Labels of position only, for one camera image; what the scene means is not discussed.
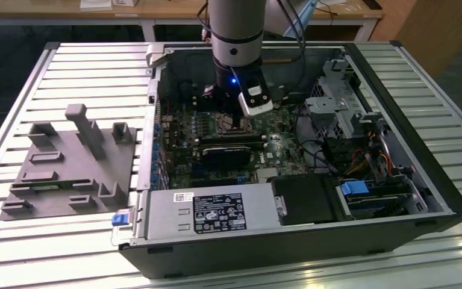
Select wooden cabinet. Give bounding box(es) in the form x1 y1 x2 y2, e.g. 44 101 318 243
368 0 462 76

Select grey metal drive cage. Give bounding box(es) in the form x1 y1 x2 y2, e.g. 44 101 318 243
304 59 380 141

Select black data cable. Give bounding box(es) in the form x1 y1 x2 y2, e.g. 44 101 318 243
298 138 340 176

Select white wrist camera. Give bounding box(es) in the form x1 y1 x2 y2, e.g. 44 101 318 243
237 76 275 118

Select black PC case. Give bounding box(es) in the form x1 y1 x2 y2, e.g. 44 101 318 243
117 40 462 279

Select silver power supply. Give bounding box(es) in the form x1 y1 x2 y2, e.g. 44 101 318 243
132 182 286 241

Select black graphics card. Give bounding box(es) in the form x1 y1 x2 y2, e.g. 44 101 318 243
200 144 252 169

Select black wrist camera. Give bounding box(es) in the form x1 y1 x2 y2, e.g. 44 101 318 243
200 85 219 104

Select blue case latch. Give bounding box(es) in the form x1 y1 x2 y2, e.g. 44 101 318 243
109 213 129 227

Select CPU socket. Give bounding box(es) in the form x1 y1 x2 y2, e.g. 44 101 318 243
211 110 255 135

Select green motherboard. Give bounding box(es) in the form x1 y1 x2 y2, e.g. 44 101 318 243
160 95 310 189

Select yellow red power wires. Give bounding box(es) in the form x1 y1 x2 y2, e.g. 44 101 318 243
344 149 392 178

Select black RAM slot bank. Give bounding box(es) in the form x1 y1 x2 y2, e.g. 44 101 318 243
200 134 264 145

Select wooden desk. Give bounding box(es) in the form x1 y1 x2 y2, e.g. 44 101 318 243
0 0 384 42

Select black optical drive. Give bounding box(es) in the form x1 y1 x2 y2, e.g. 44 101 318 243
268 174 346 226

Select grey parts rack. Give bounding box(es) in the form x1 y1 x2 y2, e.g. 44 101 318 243
0 104 139 222

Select silver chipset heatsink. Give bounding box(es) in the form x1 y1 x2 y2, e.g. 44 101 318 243
256 168 280 182

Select hard disk in blue carrier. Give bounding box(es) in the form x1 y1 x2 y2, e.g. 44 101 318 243
336 179 414 220

